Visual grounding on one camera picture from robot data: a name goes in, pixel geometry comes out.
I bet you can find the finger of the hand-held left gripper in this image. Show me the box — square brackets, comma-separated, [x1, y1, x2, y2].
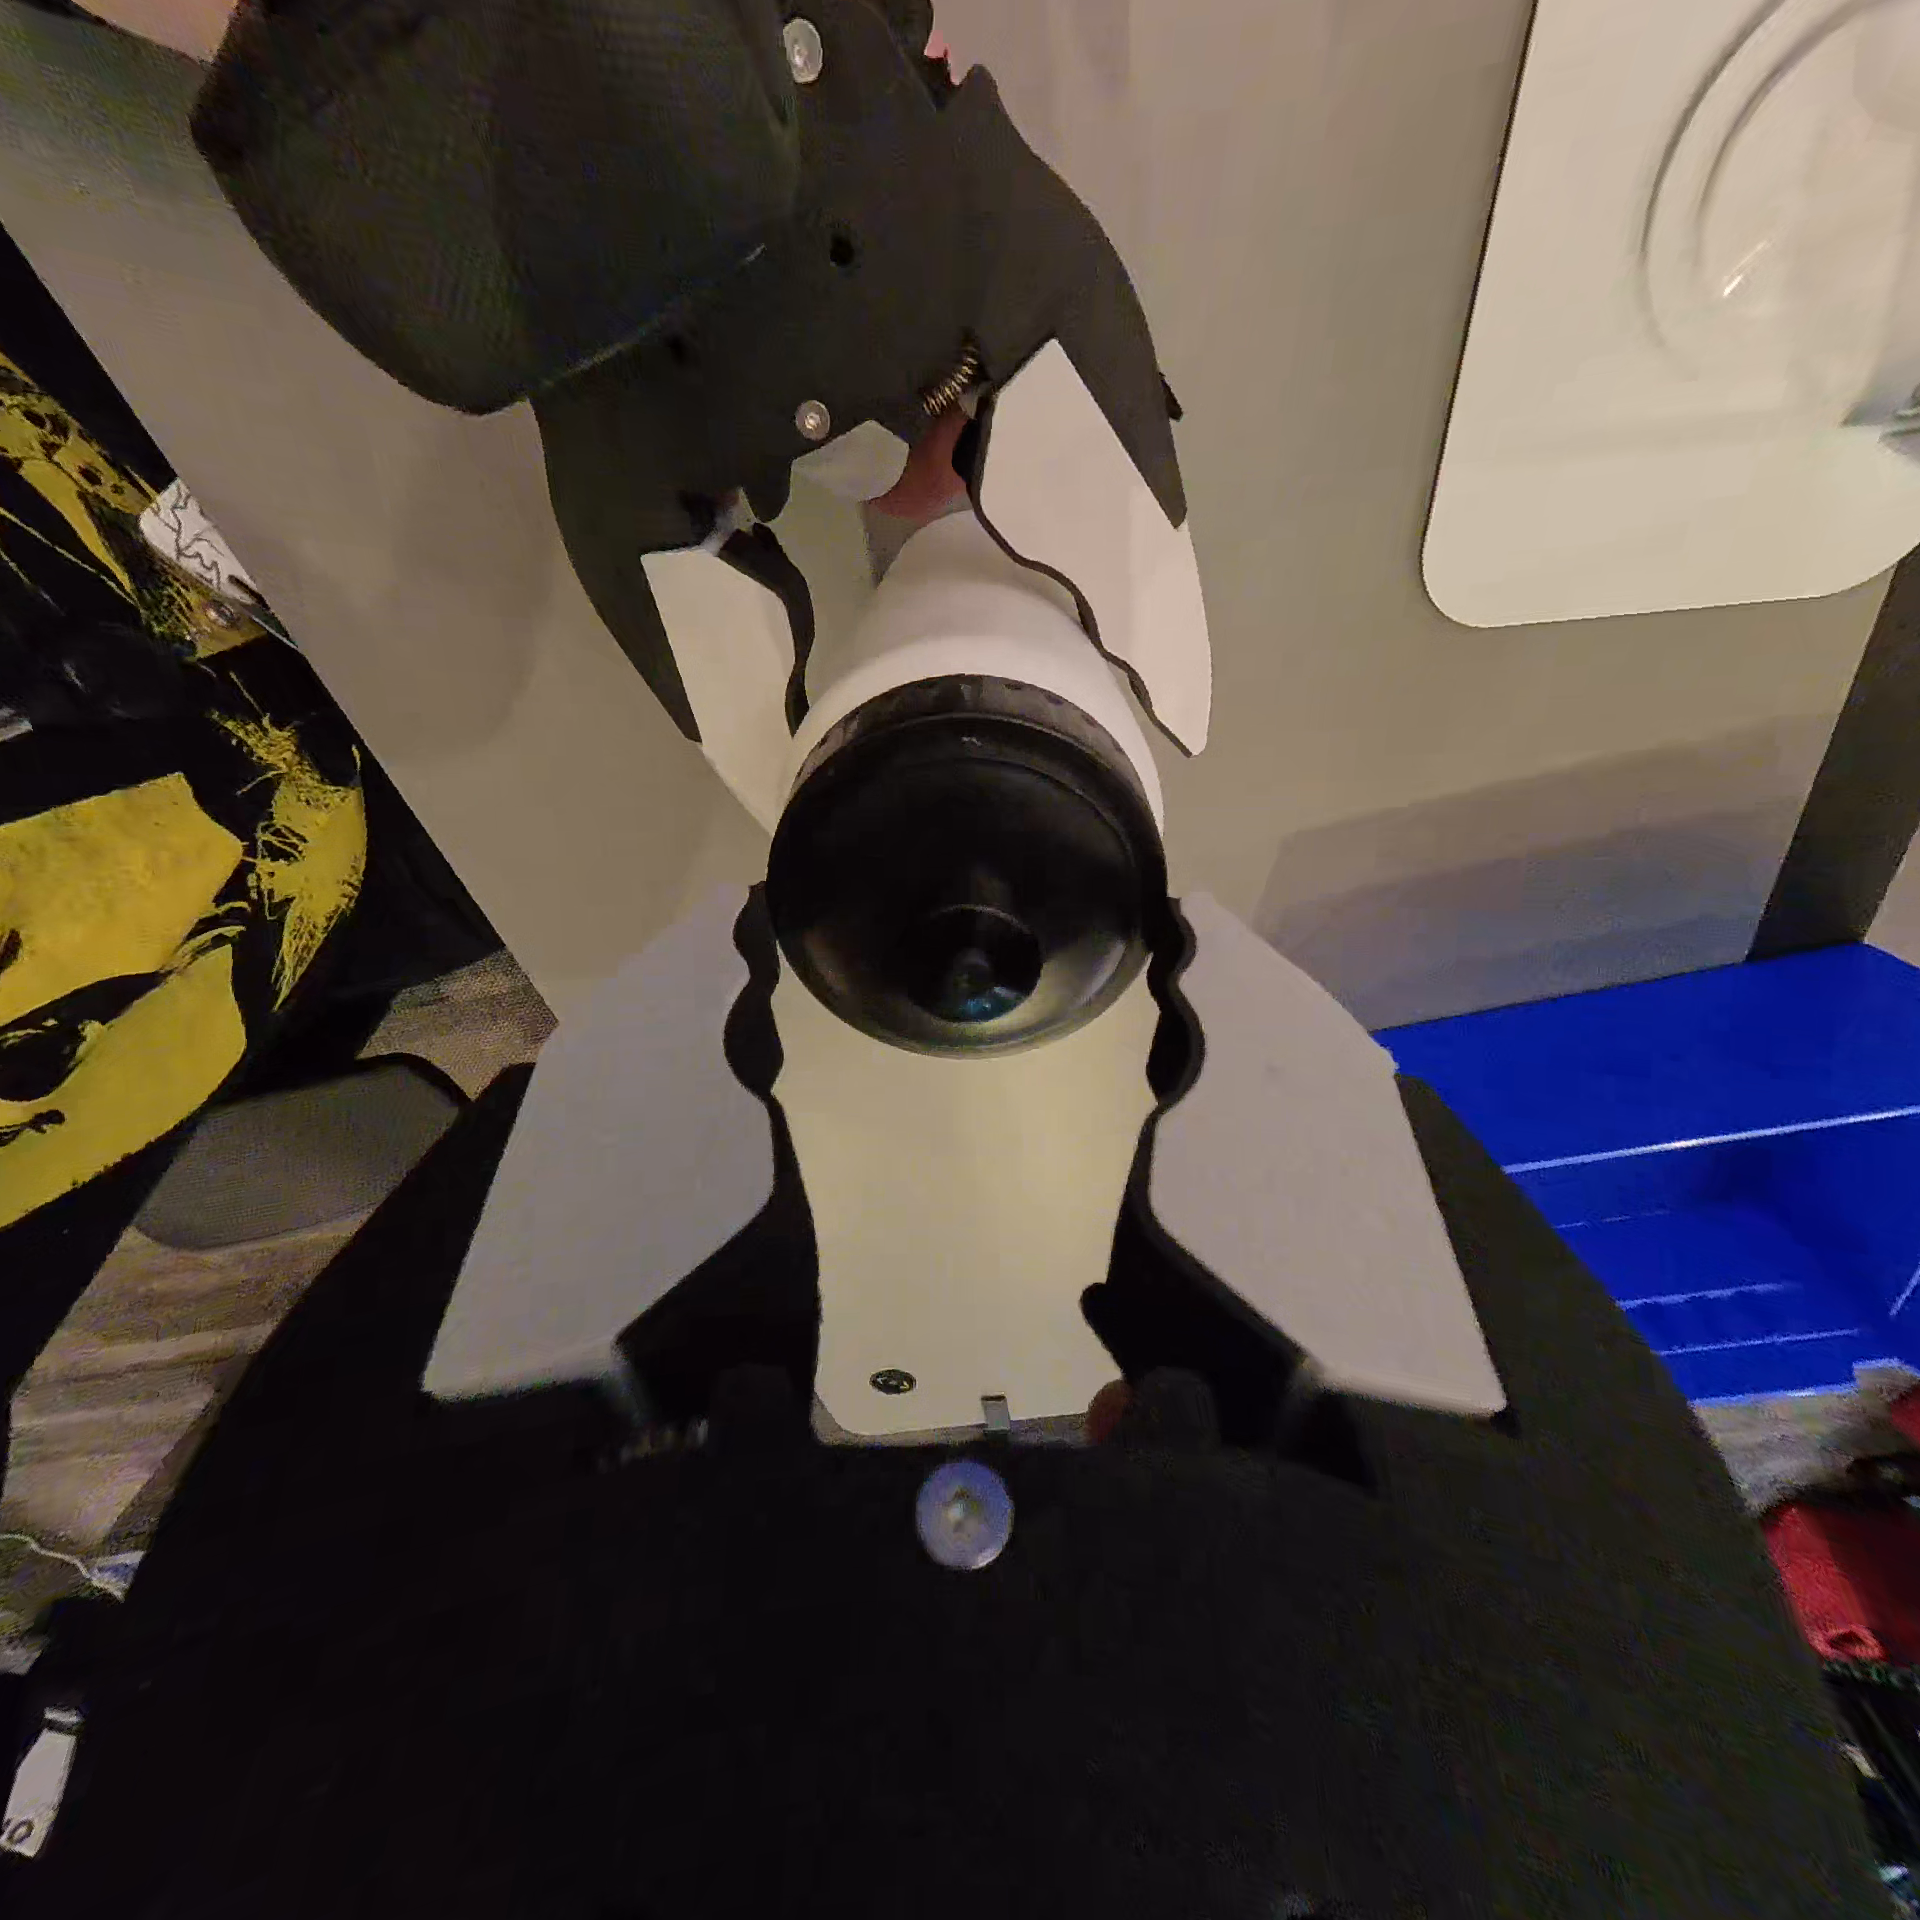
[641, 497, 818, 836]
[967, 337, 1213, 759]

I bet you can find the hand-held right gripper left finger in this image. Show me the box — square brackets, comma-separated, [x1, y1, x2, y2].
[420, 879, 818, 1427]

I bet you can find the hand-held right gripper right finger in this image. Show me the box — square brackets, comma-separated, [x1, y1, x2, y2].
[1089, 897, 1509, 1449]

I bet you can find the white bottle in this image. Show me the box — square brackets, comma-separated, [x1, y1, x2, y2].
[786, 506, 1172, 789]

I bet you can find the black bottle lid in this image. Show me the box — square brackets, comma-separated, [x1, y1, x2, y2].
[769, 687, 1172, 1058]

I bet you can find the blue plastic bin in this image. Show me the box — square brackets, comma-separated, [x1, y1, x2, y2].
[1377, 946, 1920, 1407]

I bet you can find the grey padded armrest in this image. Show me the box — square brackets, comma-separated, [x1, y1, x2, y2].
[128, 1057, 475, 1252]

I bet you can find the black yellow printed shirt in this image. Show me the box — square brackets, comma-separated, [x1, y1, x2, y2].
[0, 227, 512, 1353]

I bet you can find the red container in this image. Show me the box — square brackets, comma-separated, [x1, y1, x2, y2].
[1755, 1380, 1920, 1667]

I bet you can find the clear round stand foot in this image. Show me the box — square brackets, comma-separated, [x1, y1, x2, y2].
[1637, 0, 1920, 436]

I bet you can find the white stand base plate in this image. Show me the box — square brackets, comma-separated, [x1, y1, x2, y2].
[1424, 0, 1920, 628]

